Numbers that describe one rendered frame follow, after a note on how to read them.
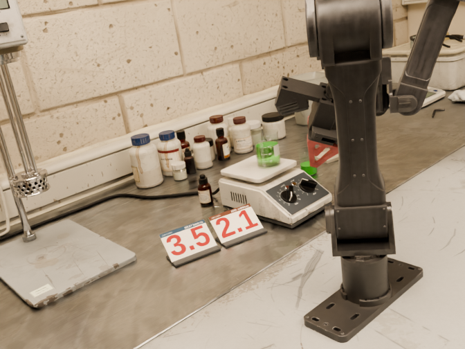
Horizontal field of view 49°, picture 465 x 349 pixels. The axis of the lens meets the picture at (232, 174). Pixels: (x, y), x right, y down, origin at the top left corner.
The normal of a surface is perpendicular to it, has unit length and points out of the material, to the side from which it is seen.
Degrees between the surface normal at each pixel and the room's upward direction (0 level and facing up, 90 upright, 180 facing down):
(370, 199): 100
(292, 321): 0
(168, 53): 90
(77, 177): 90
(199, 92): 90
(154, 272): 0
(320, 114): 110
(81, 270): 0
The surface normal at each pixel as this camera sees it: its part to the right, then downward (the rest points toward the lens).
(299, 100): -0.13, 0.66
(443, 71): -0.75, 0.37
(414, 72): -0.27, 0.14
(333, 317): -0.14, -0.93
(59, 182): 0.66, 0.15
